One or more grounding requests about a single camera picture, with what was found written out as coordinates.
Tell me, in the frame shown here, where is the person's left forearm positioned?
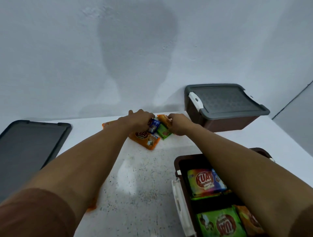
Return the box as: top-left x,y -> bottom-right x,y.
24,122 -> 137,220

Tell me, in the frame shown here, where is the green snack packet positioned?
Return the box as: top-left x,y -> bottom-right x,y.
196,207 -> 248,237
156,124 -> 172,140

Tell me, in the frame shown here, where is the person's right hand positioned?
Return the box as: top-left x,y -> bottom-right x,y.
167,113 -> 196,136

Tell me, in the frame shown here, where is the multicoloured snack packet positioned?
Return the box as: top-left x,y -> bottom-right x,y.
187,168 -> 228,198

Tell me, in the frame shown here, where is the person's right forearm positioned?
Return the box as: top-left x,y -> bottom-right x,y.
185,123 -> 313,237

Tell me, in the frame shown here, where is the person's left hand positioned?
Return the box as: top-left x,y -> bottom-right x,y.
117,109 -> 156,133

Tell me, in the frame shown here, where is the blue snack packet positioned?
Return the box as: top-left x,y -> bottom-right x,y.
148,118 -> 161,134

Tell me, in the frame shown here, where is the dark grey lid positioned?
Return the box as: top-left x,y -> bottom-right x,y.
185,83 -> 270,120
0,120 -> 73,203

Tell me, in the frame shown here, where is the brown sleeve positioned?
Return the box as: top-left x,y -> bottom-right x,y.
0,188 -> 77,237

